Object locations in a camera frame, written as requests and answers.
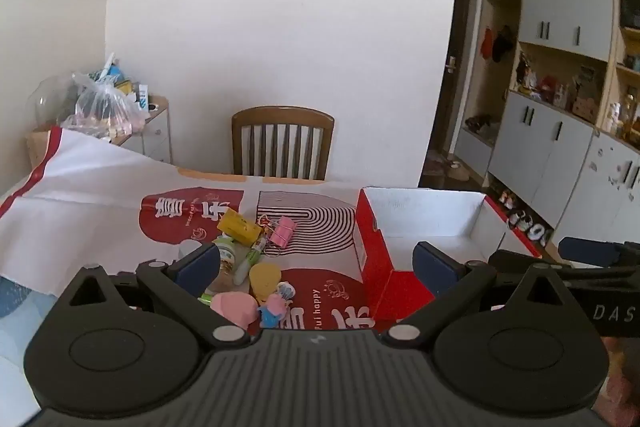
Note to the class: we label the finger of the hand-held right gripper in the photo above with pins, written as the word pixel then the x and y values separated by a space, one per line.
pixel 600 273
pixel 590 252

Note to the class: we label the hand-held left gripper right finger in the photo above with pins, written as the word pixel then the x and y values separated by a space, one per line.
pixel 435 269

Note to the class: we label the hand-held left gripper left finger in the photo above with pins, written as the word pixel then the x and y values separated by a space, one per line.
pixel 197 269

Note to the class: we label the small bottle with green label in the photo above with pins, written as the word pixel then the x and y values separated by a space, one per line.
pixel 228 257

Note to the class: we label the pink heart-shaped dish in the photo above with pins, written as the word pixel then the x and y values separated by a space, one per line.
pixel 232 309

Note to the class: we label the green and white pen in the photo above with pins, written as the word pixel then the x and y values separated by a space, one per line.
pixel 250 259

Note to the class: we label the red and white cardboard box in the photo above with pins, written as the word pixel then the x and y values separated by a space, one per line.
pixel 425 217

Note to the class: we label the yellow rectangular block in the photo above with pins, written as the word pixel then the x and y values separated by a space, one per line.
pixel 237 224

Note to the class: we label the person's right hand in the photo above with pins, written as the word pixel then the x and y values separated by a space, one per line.
pixel 622 359

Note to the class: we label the small bright green item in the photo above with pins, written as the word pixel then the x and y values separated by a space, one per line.
pixel 206 298

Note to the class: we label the yellow round toy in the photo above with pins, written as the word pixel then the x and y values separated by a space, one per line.
pixel 264 279

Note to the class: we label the row of shoes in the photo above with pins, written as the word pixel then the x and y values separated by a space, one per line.
pixel 525 219

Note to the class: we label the small blue and pink figurine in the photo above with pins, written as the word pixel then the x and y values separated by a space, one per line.
pixel 274 311

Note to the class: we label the pink binder clip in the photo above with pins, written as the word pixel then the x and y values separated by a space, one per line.
pixel 283 231

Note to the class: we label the pair of beige slippers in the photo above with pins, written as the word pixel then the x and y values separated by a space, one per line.
pixel 457 169

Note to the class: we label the patterned door rug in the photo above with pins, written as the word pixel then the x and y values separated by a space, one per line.
pixel 434 164

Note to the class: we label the large white cabinet unit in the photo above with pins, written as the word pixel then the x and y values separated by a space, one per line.
pixel 550 147

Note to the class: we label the red and white printed tablecloth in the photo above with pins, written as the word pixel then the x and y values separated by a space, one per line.
pixel 100 187

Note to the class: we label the small white drawer cabinet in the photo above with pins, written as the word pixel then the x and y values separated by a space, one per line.
pixel 155 132

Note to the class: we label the small wooden slotted box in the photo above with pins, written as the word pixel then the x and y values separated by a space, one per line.
pixel 586 108

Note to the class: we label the light blue patterned table cover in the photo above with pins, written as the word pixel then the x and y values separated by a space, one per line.
pixel 25 302

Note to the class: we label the brown wooden chair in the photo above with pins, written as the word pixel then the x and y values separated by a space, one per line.
pixel 282 114

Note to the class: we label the blue and white tube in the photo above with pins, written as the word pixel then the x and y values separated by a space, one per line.
pixel 144 97

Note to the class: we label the clear plastic bag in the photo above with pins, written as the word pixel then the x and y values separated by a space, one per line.
pixel 107 112

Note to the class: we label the dark brown door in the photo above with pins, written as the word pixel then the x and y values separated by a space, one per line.
pixel 462 57

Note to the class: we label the black hanging bag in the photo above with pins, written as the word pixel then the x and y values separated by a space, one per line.
pixel 502 44

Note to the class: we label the red hanging hat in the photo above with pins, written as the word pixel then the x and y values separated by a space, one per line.
pixel 487 42

